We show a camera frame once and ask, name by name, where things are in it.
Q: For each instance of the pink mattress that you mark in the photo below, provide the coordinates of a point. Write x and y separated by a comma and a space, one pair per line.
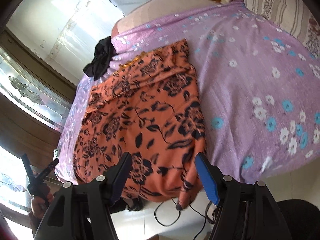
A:
156, 9

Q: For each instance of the black crumpled garment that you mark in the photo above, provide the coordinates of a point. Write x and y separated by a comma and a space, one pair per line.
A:
103, 54

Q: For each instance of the brown door with stained glass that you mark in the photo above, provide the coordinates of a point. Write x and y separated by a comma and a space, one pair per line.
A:
35, 102

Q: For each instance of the person's left hand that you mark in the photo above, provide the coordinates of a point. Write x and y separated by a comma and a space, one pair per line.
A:
38, 208

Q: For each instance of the purple floral bed sheet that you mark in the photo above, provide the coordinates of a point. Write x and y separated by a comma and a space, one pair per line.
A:
258, 88

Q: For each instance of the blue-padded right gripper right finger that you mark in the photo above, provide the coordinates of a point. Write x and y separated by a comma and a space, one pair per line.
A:
243, 211

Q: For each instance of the striped floral pillow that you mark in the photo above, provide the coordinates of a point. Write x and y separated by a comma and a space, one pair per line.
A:
293, 16

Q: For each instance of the orange black floral garment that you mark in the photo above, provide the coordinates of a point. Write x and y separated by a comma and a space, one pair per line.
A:
150, 109

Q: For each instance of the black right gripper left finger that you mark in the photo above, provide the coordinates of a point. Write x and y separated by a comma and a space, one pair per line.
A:
82, 211

